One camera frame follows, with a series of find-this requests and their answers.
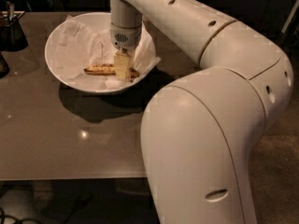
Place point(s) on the white gripper with vents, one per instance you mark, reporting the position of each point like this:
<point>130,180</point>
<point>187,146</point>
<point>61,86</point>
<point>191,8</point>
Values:
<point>125,37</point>

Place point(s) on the spotted yellow banana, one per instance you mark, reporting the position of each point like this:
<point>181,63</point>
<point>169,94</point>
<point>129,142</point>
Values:
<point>107,69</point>

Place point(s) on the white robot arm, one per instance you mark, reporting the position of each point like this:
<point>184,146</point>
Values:
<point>197,132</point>

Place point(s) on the large white bowl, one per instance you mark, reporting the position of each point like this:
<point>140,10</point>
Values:
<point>62,38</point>

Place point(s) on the crumpled white paper liner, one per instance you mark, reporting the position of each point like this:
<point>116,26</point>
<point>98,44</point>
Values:
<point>81,44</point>

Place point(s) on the dark glass container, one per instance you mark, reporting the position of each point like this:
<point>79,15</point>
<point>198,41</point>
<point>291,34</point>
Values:
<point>12,37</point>

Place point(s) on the dark round object left edge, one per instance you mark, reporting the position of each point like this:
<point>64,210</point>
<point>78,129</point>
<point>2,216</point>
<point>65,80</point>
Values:
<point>4,69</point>

